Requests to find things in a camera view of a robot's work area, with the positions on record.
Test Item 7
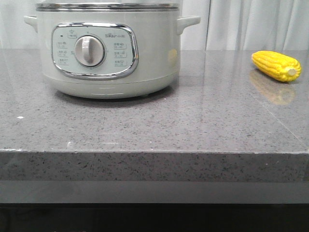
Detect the yellow corn cob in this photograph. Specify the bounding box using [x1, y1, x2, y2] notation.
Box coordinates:
[251, 51, 302, 82]

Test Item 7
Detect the pale green electric cooking pot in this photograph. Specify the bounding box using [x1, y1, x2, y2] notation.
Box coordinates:
[24, 7, 200, 99]

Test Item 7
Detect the white pleated curtain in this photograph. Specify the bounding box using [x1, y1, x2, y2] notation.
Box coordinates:
[0, 0, 309, 51]

